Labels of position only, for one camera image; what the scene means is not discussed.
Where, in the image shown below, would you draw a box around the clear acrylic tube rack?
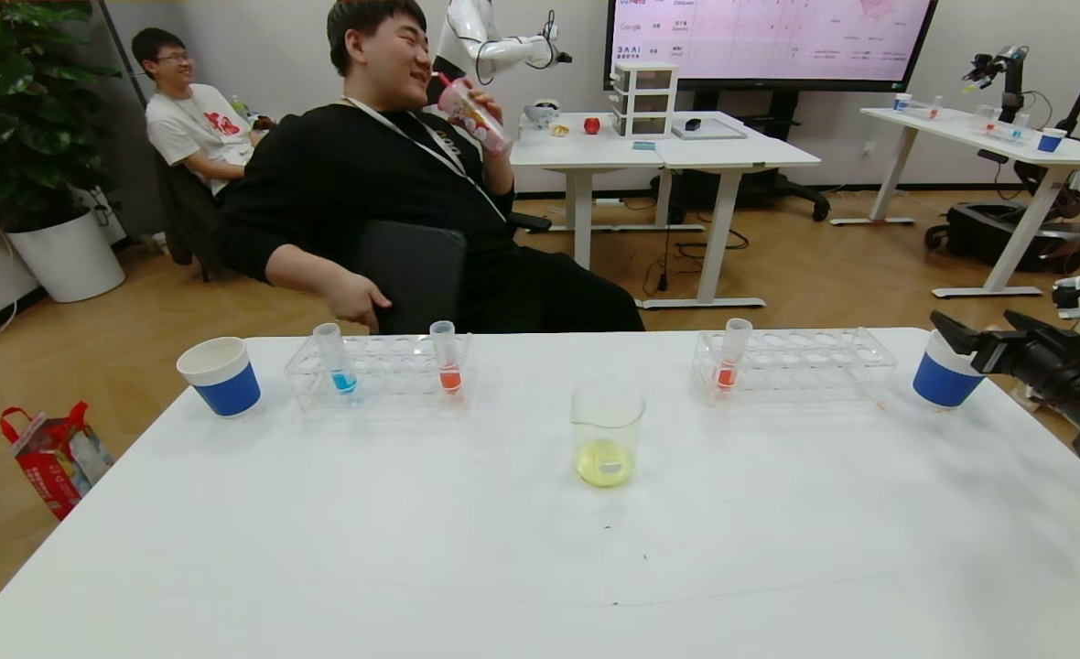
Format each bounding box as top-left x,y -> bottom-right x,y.
284,331 -> 476,412
692,327 -> 899,407

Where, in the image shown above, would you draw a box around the white drawer organiser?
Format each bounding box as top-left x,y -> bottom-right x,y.
610,61 -> 679,141

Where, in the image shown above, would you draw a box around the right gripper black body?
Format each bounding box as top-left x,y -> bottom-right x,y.
970,326 -> 1080,388

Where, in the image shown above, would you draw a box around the man in white t-shirt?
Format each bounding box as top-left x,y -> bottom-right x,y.
131,27 -> 271,198

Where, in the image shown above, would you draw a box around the red shopping bag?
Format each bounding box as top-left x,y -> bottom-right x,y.
0,401 -> 113,522

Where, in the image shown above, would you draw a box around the pink printed drink cup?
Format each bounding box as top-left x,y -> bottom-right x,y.
437,78 -> 513,157

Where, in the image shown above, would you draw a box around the man in black sweater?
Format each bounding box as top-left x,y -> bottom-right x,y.
218,0 -> 647,336

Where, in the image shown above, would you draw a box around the black folding chair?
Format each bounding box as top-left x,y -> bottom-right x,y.
153,156 -> 230,281

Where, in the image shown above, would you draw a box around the white plant pot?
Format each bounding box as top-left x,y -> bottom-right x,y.
5,206 -> 127,304

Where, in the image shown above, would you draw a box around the grey desk pad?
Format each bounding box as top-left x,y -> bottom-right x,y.
671,118 -> 749,142

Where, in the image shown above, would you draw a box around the white standing desk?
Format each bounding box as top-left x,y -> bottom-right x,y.
639,114 -> 823,310
508,112 -> 707,272

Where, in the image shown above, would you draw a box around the green leafy plant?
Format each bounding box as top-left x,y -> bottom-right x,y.
0,0 -> 126,234

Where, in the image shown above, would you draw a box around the blue pigment test tube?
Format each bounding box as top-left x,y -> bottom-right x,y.
313,322 -> 360,396

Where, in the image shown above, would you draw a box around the large wall display screen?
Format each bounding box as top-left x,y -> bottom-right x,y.
604,0 -> 940,93

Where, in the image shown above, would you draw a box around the black floor cables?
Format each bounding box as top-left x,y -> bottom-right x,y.
645,229 -> 751,296

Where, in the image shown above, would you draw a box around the clear glass beaker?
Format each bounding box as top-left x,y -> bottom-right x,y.
570,380 -> 648,490

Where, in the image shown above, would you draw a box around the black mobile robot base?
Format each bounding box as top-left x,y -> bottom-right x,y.
923,203 -> 1080,276

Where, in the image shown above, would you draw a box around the blue and white cup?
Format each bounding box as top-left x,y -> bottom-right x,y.
177,336 -> 264,419
913,329 -> 988,411

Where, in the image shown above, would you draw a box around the dark grey tablet case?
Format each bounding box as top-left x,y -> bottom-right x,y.
357,220 -> 469,333

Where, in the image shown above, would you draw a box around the black display stand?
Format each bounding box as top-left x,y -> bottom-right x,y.
650,90 -> 830,224

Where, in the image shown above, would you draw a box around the red pigment test tube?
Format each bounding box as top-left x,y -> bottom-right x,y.
716,318 -> 754,393
429,320 -> 465,396

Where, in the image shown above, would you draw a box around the white humanoid robot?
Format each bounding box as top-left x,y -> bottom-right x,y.
430,0 -> 574,103

